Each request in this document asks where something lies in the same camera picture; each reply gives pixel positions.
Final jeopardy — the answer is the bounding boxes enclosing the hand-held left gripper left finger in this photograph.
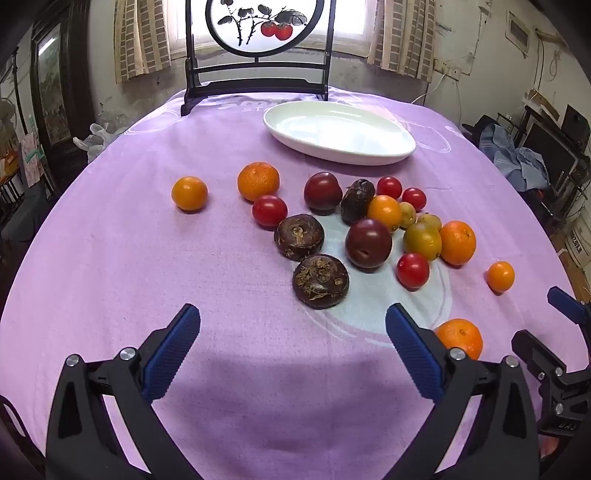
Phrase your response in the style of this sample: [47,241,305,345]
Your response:
[45,303,204,480]

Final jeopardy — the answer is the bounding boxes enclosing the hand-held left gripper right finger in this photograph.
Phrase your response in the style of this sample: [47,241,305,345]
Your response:
[385,303,541,480]

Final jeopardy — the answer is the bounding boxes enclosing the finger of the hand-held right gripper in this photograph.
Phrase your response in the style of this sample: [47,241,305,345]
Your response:
[511,330,567,380]
[547,286,591,333]

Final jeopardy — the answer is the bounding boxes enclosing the mandarin orange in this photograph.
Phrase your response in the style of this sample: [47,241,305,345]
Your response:
[434,318,484,361]
[237,161,281,202]
[438,220,477,267]

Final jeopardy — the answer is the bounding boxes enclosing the green-orange mandarin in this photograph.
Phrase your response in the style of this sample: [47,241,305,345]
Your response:
[403,222,443,262]

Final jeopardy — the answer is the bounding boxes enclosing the orange cherry tomato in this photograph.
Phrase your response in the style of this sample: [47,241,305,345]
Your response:
[171,176,209,212]
[367,195,403,233]
[486,261,516,293]

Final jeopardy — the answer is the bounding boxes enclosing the dark brown water chestnut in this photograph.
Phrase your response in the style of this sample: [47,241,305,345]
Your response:
[292,254,350,309]
[340,178,376,225]
[274,215,325,262]

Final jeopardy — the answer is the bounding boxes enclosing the red cherry tomato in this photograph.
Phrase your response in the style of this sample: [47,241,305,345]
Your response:
[396,252,430,290]
[402,187,427,212]
[377,176,403,200]
[252,194,289,228]

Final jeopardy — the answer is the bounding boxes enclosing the dark red plum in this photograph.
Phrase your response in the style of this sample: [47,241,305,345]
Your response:
[303,172,343,216]
[345,218,393,269]

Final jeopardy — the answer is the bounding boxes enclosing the white oval plate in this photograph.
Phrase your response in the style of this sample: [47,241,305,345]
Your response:
[263,102,417,166]

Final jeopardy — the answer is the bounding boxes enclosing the cardboard box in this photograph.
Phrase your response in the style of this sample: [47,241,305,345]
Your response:
[556,210,591,282]

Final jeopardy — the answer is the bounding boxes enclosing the purple printed tablecloth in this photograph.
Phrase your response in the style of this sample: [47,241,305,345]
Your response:
[0,85,583,480]

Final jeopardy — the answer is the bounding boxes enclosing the blue cloth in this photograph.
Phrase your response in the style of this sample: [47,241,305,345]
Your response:
[478,122,550,192]

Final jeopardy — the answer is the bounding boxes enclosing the black monitor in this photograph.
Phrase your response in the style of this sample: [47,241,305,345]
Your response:
[519,107,580,195]

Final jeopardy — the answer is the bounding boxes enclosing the black speaker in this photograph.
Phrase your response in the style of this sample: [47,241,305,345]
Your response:
[561,104,591,148]

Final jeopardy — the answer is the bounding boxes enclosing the black bag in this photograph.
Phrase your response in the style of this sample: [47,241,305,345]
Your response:
[462,114,499,144]

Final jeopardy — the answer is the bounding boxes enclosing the white plastic bag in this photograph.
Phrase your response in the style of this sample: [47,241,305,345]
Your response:
[73,122,125,162]

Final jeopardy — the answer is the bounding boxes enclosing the dark wooden cabinet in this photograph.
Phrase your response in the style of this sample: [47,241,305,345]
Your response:
[28,0,100,181]

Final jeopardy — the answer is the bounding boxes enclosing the beige brick-pattern curtain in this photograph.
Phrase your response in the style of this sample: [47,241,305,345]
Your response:
[367,0,437,83]
[113,0,172,84]

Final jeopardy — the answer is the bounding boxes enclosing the black round painted screen stand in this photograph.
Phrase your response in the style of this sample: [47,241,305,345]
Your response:
[180,0,333,117]

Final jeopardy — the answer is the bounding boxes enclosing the window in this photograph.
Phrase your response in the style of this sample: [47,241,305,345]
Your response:
[171,0,377,56]

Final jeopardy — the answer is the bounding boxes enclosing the white cable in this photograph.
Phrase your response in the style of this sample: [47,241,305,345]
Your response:
[409,69,451,106]

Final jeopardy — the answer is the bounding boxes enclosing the white wall socket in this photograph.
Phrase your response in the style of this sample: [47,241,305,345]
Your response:
[433,59,462,80]

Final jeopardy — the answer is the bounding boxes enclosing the white wall electric box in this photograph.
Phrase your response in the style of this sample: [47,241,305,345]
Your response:
[505,11,531,57]

